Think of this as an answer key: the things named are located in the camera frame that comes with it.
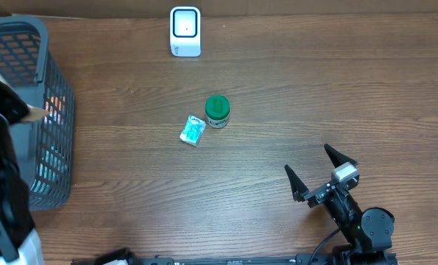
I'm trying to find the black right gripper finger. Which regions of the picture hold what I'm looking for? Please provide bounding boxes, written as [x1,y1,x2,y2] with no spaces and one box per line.
[284,165,309,202]
[324,144,358,168]

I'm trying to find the green lidded jar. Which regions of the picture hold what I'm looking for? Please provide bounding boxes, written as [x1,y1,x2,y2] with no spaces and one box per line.
[205,95,230,128]

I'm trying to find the teal white small packet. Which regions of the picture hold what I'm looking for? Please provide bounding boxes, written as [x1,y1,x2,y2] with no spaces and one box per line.
[180,115,207,146]

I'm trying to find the brown white snack pouch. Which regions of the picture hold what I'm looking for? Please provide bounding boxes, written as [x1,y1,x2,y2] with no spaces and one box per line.
[0,74,49,123]

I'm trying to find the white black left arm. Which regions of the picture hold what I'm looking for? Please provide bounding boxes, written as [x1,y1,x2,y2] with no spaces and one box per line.
[0,81,44,264]

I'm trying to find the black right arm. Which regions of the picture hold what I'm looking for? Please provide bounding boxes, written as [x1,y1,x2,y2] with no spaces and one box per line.
[284,144,399,265]

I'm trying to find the white barcode scanner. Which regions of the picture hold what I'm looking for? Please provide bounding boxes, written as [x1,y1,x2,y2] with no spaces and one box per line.
[169,6,201,57]

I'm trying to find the orange snack package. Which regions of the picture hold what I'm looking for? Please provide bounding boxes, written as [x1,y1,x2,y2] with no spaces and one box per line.
[45,96,66,125]

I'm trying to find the brown cardboard backboard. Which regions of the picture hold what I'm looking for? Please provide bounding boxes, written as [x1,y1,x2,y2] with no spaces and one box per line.
[0,0,438,18]

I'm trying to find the dark grey plastic basket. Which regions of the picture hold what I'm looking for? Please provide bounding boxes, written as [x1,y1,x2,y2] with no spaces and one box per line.
[0,15,76,211]

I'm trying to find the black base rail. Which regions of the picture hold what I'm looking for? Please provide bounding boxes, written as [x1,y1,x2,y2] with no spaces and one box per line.
[71,248,398,265]

